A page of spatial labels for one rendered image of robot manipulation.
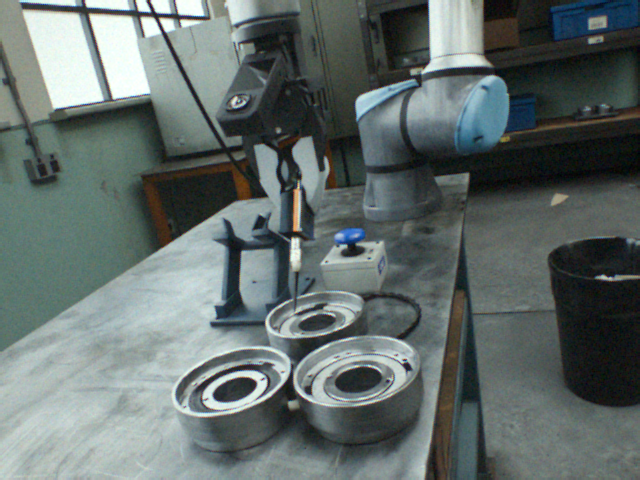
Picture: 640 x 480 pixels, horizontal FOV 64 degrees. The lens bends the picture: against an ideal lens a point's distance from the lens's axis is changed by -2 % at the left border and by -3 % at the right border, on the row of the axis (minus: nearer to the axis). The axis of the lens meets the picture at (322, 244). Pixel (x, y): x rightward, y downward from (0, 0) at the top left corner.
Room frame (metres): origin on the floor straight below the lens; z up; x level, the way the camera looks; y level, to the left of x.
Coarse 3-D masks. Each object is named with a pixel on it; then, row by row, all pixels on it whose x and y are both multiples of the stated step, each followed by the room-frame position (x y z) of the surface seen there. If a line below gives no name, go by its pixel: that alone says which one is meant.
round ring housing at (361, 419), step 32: (320, 352) 0.42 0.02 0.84; (352, 352) 0.42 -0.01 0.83; (384, 352) 0.41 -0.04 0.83; (416, 352) 0.38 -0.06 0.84; (352, 384) 0.40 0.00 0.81; (384, 384) 0.36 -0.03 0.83; (416, 384) 0.35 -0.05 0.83; (320, 416) 0.34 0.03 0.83; (352, 416) 0.33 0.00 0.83; (384, 416) 0.33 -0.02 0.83
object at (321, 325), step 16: (288, 304) 0.54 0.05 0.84; (304, 304) 0.55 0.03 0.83; (336, 304) 0.53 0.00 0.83; (352, 304) 0.52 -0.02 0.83; (272, 320) 0.51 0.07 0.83; (304, 320) 0.51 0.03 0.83; (320, 320) 0.52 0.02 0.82; (336, 320) 0.49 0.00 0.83; (352, 320) 0.46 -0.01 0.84; (272, 336) 0.47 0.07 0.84; (288, 336) 0.46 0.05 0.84; (304, 336) 0.45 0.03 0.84; (320, 336) 0.45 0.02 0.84; (336, 336) 0.45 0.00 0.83; (352, 336) 0.46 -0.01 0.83; (288, 352) 0.46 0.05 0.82; (304, 352) 0.45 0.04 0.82
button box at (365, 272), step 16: (336, 256) 0.65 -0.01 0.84; (352, 256) 0.63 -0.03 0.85; (368, 256) 0.62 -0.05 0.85; (384, 256) 0.66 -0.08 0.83; (336, 272) 0.62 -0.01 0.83; (352, 272) 0.61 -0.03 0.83; (368, 272) 0.61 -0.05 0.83; (384, 272) 0.65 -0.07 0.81; (336, 288) 0.62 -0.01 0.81; (352, 288) 0.62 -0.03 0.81; (368, 288) 0.61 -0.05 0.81
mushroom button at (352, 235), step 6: (354, 228) 0.66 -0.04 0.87; (336, 234) 0.65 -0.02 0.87; (342, 234) 0.64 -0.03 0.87; (348, 234) 0.64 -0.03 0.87; (354, 234) 0.63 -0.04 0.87; (360, 234) 0.64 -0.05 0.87; (336, 240) 0.64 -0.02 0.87; (342, 240) 0.63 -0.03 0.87; (348, 240) 0.63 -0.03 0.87; (354, 240) 0.63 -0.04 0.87; (360, 240) 0.63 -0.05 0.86; (348, 246) 0.65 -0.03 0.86; (354, 246) 0.64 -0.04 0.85
